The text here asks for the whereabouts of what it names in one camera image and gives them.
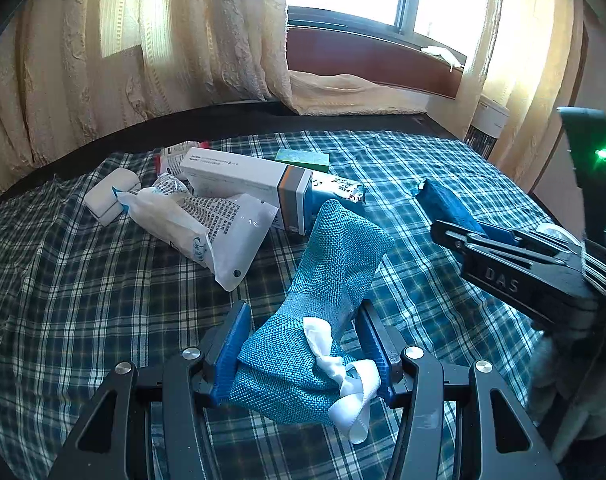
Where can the cream folded blanket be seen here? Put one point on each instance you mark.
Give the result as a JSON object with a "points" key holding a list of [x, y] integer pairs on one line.
{"points": [[353, 92]]}

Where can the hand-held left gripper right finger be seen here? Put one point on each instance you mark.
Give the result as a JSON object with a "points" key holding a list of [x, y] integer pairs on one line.
{"points": [[375, 347]]}

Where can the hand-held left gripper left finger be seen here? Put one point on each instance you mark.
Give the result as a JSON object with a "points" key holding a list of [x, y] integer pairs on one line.
{"points": [[233, 342]]}

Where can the narrow cream curtain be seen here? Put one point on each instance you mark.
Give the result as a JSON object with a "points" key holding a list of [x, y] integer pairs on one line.
{"points": [[523, 60]]}

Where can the wide cream curtain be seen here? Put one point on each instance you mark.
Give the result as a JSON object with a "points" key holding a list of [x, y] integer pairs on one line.
{"points": [[133, 50]]}

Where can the blue plaid blanket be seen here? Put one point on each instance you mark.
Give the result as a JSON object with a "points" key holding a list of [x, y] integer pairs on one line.
{"points": [[83, 285]]}

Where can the teal woven pouch white ribbon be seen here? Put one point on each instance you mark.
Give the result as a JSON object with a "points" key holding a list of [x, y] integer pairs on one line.
{"points": [[333, 250]]}

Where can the red white small packet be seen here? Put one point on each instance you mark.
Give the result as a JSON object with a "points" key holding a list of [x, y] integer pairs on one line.
{"points": [[174, 160]]}

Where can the white printed plastic packet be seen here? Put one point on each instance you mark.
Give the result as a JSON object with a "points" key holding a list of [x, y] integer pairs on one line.
{"points": [[218, 225]]}

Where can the dark blue cloth pouch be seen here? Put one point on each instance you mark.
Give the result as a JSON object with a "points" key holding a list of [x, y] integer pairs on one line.
{"points": [[445, 202]]}

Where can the white crumpled cloth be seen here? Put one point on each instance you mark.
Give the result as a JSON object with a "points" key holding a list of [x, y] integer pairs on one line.
{"points": [[443, 55]]}

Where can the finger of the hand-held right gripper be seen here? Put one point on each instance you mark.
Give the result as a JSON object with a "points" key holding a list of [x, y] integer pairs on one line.
{"points": [[500, 234], [458, 240]]}

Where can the green sponge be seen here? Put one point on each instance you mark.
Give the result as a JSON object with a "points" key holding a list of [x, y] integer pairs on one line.
{"points": [[303, 159]]}

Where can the small white rounded block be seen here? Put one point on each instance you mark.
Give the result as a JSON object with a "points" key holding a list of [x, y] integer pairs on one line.
{"points": [[105, 197]]}

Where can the white tower fan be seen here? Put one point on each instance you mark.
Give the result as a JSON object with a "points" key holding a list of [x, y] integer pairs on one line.
{"points": [[490, 120]]}

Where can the brown wooden window sill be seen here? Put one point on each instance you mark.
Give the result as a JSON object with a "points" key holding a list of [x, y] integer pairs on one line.
{"points": [[363, 57]]}

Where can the long white box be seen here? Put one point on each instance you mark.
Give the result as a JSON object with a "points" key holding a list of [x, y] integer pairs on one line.
{"points": [[233, 175]]}

